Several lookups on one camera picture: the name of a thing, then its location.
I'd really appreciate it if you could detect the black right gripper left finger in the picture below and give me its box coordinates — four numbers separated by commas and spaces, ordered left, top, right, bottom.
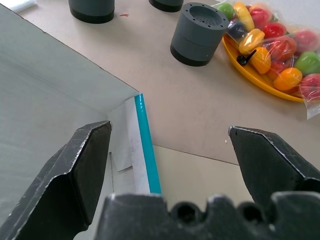
0, 120, 113, 240

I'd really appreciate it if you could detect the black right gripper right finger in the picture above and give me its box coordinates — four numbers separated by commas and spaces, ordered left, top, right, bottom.
227, 126, 320, 213

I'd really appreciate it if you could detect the teal shoe box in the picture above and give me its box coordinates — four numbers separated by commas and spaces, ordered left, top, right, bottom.
0, 3, 162, 221

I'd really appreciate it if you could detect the clear plastic bag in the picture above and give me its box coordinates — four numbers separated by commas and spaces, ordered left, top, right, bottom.
211, 1, 320, 121

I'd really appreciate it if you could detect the orange toy fruit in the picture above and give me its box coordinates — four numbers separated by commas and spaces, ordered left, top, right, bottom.
272, 67, 303, 91
249, 46, 272, 75

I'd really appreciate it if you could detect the yellow oval plate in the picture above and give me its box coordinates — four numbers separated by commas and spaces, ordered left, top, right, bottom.
221, 33, 305, 103

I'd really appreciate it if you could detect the green toy fruit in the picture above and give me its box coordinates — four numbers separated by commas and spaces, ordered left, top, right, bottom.
216, 2, 235, 21
294, 51, 320, 77

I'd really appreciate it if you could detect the small black stem piece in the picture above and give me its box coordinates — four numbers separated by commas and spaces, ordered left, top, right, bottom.
236, 49, 258, 66

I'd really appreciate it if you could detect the beige table mat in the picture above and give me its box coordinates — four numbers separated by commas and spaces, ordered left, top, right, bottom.
18, 0, 320, 167

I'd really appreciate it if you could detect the red toy tomato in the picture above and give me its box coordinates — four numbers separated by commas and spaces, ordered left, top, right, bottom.
268, 36, 298, 62

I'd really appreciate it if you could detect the yellow toy pepper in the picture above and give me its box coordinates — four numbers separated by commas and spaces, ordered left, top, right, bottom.
238, 28, 266, 55

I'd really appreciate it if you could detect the pink red toy fruit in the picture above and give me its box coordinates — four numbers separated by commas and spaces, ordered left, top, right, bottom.
293, 29, 320, 54

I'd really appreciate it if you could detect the dark blue toy fruit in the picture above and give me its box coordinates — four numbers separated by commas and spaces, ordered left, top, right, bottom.
227, 21, 248, 38

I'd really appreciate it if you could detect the grey cylindrical stand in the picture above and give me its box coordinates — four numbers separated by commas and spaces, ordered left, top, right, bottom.
68, 0, 116, 25
169, 2, 230, 67
148, 0, 185, 13

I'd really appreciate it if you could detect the yellow toy fruit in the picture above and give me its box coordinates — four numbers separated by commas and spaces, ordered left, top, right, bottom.
233, 1, 255, 31

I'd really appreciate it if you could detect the white plastic wrap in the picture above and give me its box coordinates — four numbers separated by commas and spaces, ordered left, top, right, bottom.
9, 0, 39, 13

